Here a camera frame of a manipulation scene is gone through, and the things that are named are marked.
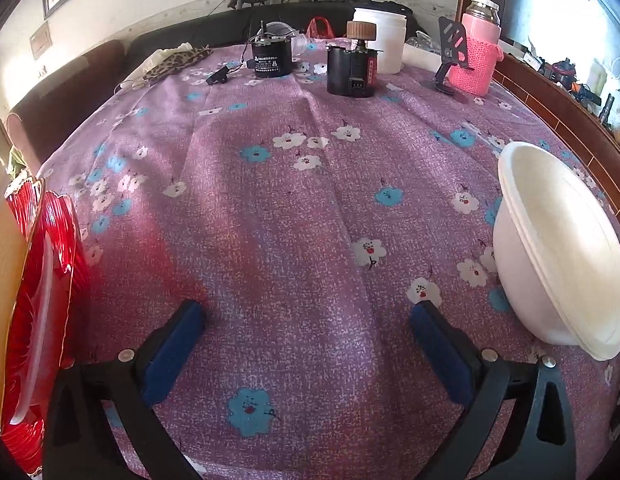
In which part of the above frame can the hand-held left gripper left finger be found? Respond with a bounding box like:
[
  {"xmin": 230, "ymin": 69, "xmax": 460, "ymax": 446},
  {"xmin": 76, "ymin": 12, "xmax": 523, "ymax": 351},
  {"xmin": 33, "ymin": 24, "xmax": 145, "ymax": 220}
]
[{"xmin": 42, "ymin": 299, "xmax": 208, "ymax": 480}]

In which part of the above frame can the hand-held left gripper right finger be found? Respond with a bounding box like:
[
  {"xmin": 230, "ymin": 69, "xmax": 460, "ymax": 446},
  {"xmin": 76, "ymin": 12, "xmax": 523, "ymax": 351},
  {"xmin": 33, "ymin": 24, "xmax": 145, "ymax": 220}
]
[{"xmin": 410, "ymin": 300, "xmax": 578, "ymax": 480}]

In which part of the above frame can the white bowl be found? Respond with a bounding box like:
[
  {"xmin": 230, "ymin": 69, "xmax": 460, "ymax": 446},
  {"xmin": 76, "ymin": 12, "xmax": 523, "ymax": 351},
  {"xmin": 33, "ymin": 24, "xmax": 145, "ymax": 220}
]
[{"xmin": 492, "ymin": 141, "xmax": 620, "ymax": 362}]

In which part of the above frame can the purple floral tablecloth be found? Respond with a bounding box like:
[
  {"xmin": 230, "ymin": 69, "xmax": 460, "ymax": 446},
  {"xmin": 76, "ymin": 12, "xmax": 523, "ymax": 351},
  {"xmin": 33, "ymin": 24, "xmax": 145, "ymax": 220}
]
[{"xmin": 37, "ymin": 42, "xmax": 620, "ymax": 480}]

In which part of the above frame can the wooden sideboard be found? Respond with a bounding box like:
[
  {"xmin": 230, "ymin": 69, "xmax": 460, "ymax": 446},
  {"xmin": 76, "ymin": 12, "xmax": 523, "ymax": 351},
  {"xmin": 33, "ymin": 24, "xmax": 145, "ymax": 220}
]
[{"xmin": 490, "ymin": 52, "xmax": 620, "ymax": 211}]

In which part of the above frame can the pink knit-sleeved bottle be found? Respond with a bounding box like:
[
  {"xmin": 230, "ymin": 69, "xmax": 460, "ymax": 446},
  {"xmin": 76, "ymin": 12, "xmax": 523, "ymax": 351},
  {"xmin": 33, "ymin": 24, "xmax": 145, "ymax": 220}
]
[{"xmin": 448, "ymin": 0, "xmax": 505, "ymax": 97}]

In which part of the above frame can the black motor with wooden knob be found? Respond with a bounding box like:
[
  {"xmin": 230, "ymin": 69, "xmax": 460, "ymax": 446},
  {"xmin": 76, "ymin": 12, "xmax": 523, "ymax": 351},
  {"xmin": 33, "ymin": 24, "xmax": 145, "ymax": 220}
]
[{"xmin": 326, "ymin": 20, "xmax": 380, "ymax": 97}]

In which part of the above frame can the white plastic cup stack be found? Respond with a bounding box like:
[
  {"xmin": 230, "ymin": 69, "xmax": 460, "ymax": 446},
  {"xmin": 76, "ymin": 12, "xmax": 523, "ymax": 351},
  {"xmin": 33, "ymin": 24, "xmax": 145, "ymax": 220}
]
[{"xmin": 402, "ymin": 42, "xmax": 441, "ymax": 68}]

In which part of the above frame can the small black motor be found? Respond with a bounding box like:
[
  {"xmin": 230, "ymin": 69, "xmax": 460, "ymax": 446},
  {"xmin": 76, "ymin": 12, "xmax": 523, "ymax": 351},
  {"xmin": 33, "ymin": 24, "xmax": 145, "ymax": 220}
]
[{"xmin": 251, "ymin": 20, "xmax": 295, "ymax": 79}]

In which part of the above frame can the black phone stand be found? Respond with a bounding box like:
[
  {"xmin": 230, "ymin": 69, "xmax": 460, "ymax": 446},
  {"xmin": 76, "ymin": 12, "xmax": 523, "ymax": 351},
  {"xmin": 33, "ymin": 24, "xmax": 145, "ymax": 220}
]
[{"xmin": 434, "ymin": 16, "xmax": 475, "ymax": 95}]

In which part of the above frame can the white jug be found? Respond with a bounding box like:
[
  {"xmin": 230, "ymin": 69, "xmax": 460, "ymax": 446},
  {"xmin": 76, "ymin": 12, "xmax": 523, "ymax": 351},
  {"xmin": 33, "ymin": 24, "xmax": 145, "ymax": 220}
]
[{"xmin": 587, "ymin": 60, "xmax": 606, "ymax": 93}]

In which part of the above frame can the white plastic jar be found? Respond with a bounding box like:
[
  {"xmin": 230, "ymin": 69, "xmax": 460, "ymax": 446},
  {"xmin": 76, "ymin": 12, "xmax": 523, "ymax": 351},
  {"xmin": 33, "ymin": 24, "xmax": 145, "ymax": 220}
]
[{"xmin": 352, "ymin": 7, "xmax": 407, "ymax": 75}]

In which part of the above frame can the red plastic bag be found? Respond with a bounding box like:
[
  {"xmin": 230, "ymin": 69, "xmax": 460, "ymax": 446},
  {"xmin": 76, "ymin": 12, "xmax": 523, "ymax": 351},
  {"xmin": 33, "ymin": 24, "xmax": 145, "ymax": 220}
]
[{"xmin": 307, "ymin": 16, "xmax": 336, "ymax": 40}]

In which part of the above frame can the small wall plaque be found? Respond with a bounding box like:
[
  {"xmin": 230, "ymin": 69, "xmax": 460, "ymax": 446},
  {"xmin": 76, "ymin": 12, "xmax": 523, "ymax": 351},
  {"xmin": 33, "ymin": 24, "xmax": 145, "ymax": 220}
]
[{"xmin": 30, "ymin": 22, "xmax": 51, "ymax": 60}]

